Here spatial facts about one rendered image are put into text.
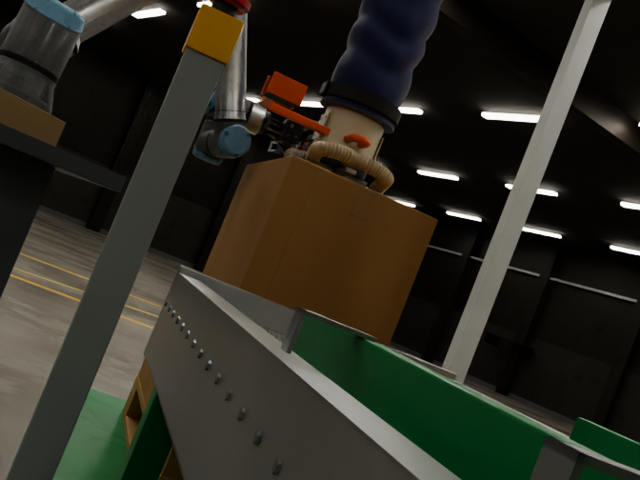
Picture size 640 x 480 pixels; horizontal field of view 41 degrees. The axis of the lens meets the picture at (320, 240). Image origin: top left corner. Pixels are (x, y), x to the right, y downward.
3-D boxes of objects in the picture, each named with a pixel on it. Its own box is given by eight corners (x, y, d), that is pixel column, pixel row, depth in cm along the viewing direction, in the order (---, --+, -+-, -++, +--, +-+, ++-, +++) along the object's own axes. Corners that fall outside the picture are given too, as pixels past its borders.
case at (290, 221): (379, 370, 210) (438, 219, 212) (229, 313, 200) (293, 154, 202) (315, 333, 268) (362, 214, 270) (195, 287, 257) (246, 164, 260)
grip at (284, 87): (300, 106, 199) (309, 87, 199) (267, 90, 197) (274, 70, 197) (291, 110, 207) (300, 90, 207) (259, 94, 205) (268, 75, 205)
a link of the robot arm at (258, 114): (239, 130, 260) (251, 101, 261) (254, 137, 261) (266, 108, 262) (245, 129, 251) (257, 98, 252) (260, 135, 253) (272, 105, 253)
